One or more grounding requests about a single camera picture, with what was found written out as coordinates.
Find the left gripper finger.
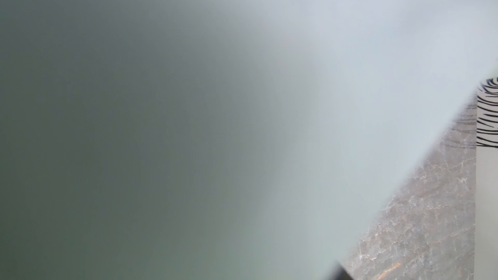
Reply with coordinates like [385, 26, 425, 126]
[327, 264, 354, 280]

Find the light blue drawer box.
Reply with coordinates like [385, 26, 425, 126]
[1, 0, 497, 279]

